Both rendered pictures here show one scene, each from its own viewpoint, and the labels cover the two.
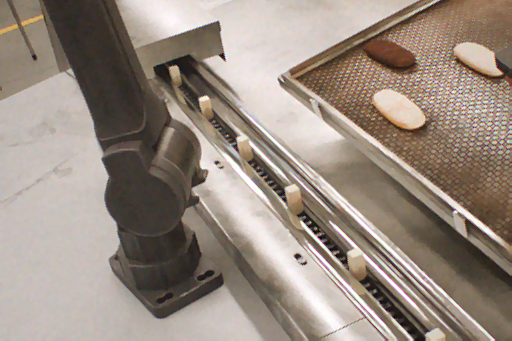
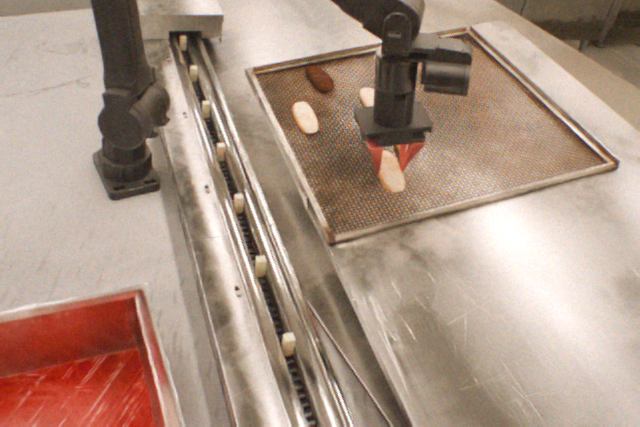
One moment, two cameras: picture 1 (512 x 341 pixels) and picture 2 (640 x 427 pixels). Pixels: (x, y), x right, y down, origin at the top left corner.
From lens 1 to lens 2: 0.29 m
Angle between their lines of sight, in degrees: 9
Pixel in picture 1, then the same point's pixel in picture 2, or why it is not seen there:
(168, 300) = (121, 190)
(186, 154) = (158, 106)
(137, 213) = (116, 132)
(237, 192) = (188, 136)
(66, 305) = (53, 175)
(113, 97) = (119, 60)
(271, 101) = (239, 82)
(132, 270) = (104, 165)
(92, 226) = (90, 128)
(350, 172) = (266, 145)
